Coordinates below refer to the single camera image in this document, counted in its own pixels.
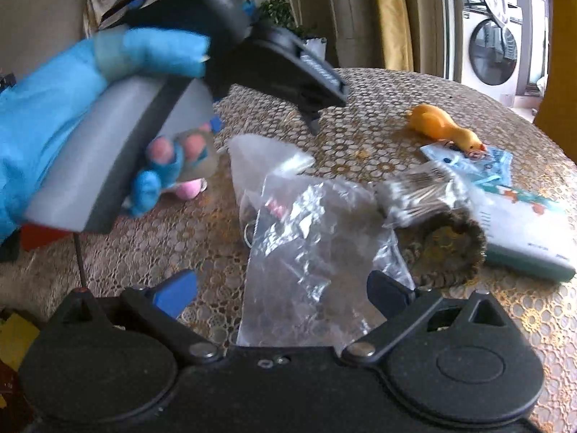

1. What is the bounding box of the brown fabric scrunchie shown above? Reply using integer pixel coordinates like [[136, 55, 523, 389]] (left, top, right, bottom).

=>
[[395, 211, 487, 289]]

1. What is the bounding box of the clear plastic zip bag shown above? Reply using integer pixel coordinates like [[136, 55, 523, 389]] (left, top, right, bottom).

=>
[[227, 134, 415, 350]]

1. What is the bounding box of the cotton swab packet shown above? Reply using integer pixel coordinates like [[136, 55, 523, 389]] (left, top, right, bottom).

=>
[[372, 161, 472, 228]]

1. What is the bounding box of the yellow rubber duck toy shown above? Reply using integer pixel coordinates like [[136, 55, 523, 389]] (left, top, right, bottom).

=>
[[407, 104, 487, 152]]

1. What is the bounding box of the blue gloved left hand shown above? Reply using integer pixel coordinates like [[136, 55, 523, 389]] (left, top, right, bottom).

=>
[[1, 29, 210, 239]]

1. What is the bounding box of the white pink plush bunny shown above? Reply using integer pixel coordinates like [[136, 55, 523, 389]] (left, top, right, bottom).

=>
[[162, 178, 207, 201]]

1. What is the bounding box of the white teal tissue pack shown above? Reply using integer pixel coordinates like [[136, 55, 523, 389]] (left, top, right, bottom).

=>
[[468, 183, 576, 283]]

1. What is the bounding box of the blue wet wipe packet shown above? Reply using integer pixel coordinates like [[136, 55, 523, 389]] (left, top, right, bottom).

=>
[[420, 142, 512, 186]]

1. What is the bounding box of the gold lace tablecloth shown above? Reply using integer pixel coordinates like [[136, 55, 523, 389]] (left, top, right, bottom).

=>
[[1, 69, 576, 432]]

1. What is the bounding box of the yellow chair back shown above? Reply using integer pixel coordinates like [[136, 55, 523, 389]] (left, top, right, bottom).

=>
[[535, 0, 577, 162]]

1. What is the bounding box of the potted green plant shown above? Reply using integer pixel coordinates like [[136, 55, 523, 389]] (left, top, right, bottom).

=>
[[246, 0, 327, 60]]

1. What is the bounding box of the white front-load washing machine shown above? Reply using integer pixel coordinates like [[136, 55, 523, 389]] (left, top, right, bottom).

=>
[[453, 0, 523, 106]]

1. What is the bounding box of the gold curtain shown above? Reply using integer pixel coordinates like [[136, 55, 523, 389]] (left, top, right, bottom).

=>
[[376, 0, 414, 71]]

